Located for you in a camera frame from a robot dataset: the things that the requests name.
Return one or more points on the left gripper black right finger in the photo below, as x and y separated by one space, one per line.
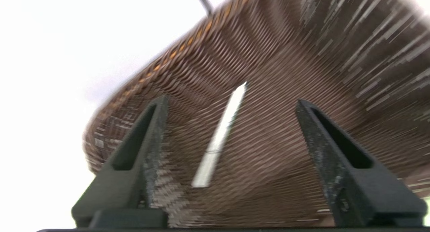
362 195

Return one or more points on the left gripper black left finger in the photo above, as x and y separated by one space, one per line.
114 191

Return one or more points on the slim white pen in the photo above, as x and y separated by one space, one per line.
221 134

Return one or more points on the dark brown wicker basket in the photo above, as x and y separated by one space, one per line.
285 57

